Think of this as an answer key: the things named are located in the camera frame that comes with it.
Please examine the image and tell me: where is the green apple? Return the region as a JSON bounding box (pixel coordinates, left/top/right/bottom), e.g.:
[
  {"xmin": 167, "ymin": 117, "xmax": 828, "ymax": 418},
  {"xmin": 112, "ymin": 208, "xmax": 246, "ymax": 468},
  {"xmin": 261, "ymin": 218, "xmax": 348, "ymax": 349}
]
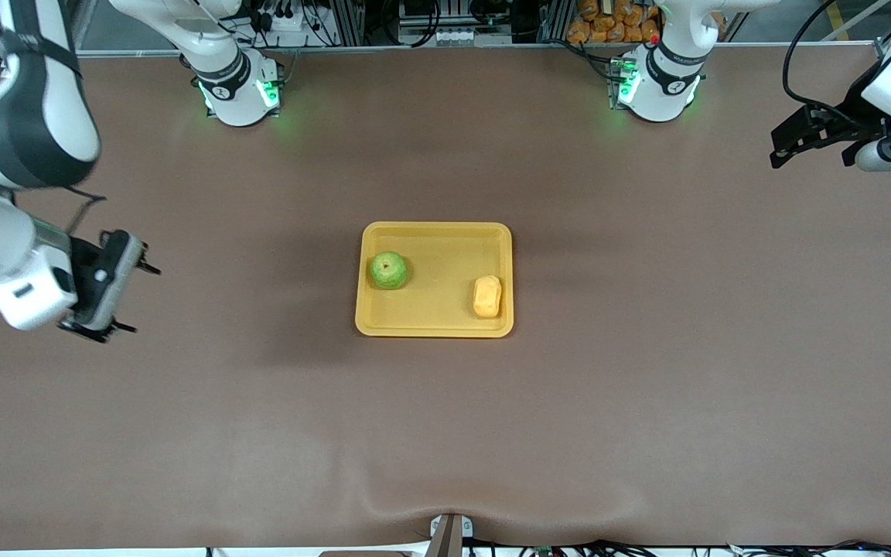
[{"xmin": 369, "ymin": 251, "xmax": 408, "ymax": 292}]

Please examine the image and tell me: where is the yellow potato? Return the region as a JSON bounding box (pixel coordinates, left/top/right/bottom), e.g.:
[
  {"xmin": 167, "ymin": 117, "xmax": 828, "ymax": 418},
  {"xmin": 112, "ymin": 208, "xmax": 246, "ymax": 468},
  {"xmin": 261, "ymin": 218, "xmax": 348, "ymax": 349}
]
[{"xmin": 473, "ymin": 275, "xmax": 503, "ymax": 320}]

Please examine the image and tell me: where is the yellow plastic tray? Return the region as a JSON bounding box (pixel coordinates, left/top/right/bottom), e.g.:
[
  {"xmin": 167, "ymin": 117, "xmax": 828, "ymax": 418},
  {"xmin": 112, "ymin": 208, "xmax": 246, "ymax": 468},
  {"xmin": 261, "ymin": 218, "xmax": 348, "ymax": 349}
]
[{"xmin": 355, "ymin": 221, "xmax": 514, "ymax": 339}]

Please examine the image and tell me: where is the orange packaged snacks pile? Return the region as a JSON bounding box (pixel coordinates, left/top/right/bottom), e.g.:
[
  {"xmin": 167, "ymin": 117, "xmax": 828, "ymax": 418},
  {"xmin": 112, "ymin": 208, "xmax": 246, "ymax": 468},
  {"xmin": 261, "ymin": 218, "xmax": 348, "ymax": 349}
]
[{"xmin": 566, "ymin": 0, "xmax": 664, "ymax": 44}]

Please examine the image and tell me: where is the white power strip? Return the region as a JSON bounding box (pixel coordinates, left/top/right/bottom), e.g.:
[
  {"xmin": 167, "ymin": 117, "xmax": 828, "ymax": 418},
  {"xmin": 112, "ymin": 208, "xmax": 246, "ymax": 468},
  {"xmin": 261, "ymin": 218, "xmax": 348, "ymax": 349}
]
[{"xmin": 258, "ymin": 4, "xmax": 306, "ymax": 33}]

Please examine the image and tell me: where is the brown table cover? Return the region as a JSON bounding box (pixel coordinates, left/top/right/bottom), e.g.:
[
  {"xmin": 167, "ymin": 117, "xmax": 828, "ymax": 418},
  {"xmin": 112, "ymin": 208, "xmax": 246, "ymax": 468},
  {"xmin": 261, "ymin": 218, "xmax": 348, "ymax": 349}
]
[{"xmin": 0, "ymin": 43, "xmax": 891, "ymax": 552}]

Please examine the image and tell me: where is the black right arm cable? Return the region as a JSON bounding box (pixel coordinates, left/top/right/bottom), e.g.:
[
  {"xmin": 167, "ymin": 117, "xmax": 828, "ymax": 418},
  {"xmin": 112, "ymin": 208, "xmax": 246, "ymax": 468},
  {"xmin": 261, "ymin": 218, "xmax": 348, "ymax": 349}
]
[{"xmin": 65, "ymin": 186, "xmax": 108, "ymax": 234}]

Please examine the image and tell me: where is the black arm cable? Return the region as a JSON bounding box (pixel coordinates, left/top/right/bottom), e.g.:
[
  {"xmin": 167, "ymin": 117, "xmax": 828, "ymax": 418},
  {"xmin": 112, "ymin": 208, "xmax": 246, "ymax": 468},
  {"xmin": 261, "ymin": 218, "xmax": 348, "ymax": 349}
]
[
  {"xmin": 782, "ymin": 0, "xmax": 855, "ymax": 111},
  {"xmin": 65, "ymin": 186, "xmax": 108, "ymax": 234}
]

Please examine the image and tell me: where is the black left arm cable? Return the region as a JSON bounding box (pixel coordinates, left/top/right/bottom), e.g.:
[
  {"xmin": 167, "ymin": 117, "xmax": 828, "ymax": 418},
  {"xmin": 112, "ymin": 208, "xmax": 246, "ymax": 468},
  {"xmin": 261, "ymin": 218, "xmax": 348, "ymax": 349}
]
[{"xmin": 782, "ymin": 0, "xmax": 855, "ymax": 111}]

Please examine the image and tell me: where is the aluminium table edge rail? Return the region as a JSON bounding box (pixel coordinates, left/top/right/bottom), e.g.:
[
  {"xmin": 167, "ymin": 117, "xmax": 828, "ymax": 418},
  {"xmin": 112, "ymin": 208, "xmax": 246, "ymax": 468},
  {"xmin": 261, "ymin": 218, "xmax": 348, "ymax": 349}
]
[{"xmin": 74, "ymin": 40, "xmax": 879, "ymax": 59}]

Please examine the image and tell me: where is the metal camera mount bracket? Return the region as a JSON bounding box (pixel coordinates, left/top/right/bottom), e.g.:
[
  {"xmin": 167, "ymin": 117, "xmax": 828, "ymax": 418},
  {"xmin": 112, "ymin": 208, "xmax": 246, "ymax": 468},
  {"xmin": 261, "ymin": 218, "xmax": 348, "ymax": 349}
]
[{"xmin": 429, "ymin": 514, "xmax": 474, "ymax": 557}]

